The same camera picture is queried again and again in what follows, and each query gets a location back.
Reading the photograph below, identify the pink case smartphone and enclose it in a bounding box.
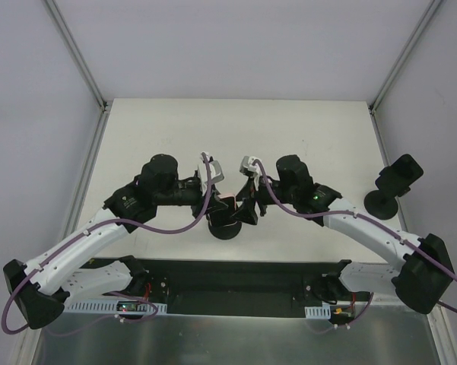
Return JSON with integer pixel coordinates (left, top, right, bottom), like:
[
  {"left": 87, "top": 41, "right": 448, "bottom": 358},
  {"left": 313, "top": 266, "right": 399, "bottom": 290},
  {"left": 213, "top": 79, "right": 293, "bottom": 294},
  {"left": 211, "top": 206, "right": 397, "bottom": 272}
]
[{"left": 206, "top": 194, "right": 236, "bottom": 228}]

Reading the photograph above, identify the black round-base phone stand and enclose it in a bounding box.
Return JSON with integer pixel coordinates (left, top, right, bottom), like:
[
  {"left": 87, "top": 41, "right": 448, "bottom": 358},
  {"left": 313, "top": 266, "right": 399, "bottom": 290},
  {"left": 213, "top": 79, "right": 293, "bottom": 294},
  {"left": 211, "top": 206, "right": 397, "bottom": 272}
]
[{"left": 363, "top": 188, "right": 411, "bottom": 221}]

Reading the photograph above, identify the black case smartphone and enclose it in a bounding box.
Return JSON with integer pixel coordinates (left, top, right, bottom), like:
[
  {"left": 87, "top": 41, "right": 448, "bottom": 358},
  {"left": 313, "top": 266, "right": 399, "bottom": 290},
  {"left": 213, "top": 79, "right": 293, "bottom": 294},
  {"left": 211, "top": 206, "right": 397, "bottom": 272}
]
[{"left": 375, "top": 154, "right": 424, "bottom": 198}]

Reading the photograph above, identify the black gooseneck phone stand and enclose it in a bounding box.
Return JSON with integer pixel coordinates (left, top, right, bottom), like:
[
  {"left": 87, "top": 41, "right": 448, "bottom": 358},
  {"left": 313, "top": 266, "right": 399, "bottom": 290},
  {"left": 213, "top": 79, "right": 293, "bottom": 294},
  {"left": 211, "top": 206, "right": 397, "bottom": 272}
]
[{"left": 208, "top": 222, "right": 243, "bottom": 240}]

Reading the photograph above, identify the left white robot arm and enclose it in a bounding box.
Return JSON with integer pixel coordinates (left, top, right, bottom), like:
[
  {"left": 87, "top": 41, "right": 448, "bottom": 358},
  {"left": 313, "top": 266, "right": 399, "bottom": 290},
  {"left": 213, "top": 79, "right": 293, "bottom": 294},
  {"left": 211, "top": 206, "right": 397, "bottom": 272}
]
[{"left": 1, "top": 152, "right": 224, "bottom": 335}]

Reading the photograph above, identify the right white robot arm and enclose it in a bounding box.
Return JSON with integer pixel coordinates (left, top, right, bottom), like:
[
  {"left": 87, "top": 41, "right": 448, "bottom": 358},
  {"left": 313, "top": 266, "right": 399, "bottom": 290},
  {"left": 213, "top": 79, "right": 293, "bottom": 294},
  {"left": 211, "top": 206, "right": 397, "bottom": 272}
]
[{"left": 234, "top": 154, "right": 455, "bottom": 314}]

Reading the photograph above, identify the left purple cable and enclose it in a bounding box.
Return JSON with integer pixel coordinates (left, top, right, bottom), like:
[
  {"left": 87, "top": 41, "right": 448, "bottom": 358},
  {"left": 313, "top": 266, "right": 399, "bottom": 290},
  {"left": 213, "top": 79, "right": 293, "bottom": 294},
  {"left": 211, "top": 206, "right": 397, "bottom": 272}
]
[{"left": 0, "top": 151, "right": 216, "bottom": 335}]

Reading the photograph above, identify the purple cable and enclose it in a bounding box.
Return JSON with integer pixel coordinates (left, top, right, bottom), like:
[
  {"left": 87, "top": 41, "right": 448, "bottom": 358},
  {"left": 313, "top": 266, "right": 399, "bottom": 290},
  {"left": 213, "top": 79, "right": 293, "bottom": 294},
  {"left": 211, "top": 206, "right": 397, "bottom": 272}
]
[
  {"left": 250, "top": 159, "right": 457, "bottom": 332},
  {"left": 0, "top": 151, "right": 216, "bottom": 335}
]

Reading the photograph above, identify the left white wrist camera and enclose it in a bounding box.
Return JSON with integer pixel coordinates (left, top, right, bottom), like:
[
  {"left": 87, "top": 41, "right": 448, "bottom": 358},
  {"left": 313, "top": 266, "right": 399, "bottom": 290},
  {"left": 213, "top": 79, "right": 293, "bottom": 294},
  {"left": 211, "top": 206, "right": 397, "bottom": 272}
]
[{"left": 196, "top": 151, "right": 224, "bottom": 195}]

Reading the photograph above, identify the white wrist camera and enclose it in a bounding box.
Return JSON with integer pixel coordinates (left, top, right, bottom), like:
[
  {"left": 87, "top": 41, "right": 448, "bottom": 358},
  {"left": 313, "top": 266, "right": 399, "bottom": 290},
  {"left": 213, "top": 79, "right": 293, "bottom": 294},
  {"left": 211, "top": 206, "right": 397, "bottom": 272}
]
[
  {"left": 196, "top": 151, "right": 224, "bottom": 195},
  {"left": 239, "top": 156, "right": 262, "bottom": 185}
]

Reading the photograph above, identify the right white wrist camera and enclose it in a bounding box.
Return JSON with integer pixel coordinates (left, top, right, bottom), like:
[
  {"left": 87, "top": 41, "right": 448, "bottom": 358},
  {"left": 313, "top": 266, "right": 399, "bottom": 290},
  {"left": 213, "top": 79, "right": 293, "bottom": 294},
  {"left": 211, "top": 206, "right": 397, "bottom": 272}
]
[{"left": 239, "top": 156, "right": 262, "bottom": 185}]

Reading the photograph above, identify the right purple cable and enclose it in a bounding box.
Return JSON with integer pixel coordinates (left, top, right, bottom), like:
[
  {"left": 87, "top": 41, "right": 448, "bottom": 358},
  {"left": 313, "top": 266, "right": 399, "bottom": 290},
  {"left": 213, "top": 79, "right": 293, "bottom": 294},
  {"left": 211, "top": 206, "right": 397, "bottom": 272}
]
[{"left": 250, "top": 159, "right": 457, "bottom": 332}]

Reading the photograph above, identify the left white cable duct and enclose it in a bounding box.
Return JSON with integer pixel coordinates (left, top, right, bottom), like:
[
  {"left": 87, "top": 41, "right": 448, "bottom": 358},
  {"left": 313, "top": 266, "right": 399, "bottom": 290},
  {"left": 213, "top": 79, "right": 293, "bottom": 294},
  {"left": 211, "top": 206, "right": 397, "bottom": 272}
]
[{"left": 64, "top": 299, "right": 167, "bottom": 316}]

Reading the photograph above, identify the white cable duct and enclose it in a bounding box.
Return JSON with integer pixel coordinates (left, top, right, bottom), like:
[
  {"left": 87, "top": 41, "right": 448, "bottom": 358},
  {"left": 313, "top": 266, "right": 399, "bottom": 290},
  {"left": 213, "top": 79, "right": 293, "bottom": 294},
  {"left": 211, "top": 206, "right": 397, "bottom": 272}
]
[
  {"left": 304, "top": 303, "right": 332, "bottom": 320},
  {"left": 64, "top": 299, "right": 167, "bottom": 316}
]

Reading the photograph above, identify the right white cable duct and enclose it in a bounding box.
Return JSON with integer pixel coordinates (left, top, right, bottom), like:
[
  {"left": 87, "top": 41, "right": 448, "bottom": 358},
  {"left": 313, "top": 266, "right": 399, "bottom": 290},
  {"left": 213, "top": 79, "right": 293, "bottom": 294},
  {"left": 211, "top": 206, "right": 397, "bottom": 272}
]
[{"left": 304, "top": 303, "right": 332, "bottom": 320}]

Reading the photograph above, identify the left aluminium frame post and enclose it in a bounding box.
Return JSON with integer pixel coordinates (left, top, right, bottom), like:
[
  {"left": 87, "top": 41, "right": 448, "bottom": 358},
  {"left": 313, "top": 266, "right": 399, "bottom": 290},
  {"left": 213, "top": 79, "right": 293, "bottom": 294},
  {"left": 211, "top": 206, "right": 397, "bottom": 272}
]
[{"left": 43, "top": 0, "right": 112, "bottom": 112}]

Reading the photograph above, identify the aluminium frame post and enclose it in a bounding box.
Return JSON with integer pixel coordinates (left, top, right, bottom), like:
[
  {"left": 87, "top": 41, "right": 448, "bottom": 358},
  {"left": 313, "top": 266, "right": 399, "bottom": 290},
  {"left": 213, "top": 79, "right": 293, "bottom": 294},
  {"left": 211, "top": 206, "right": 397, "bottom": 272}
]
[
  {"left": 367, "top": 0, "right": 444, "bottom": 115},
  {"left": 43, "top": 0, "right": 112, "bottom": 112}
]

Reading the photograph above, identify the right aluminium frame post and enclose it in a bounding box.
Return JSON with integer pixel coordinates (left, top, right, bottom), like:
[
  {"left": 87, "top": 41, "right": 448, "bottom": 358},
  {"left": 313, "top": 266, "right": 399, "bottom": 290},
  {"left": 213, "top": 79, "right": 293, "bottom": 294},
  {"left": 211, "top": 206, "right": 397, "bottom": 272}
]
[{"left": 367, "top": 0, "right": 444, "bottom": 115}]

